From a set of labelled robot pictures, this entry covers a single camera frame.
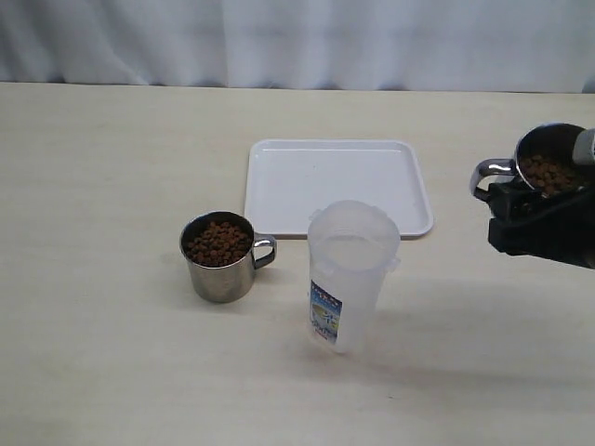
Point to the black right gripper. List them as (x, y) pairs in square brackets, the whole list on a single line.
[(559, 228)]

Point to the steel mug with kibble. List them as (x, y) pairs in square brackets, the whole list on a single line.
[(542, 161), (223, 253)]

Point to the white curtain backdrop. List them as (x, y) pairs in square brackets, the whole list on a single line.
[(508, 46)]

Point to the clear plastic pitcher with label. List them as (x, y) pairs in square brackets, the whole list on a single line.
[(352, 247)]

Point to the white plastic tray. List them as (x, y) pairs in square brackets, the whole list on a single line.
[(289, 179)]

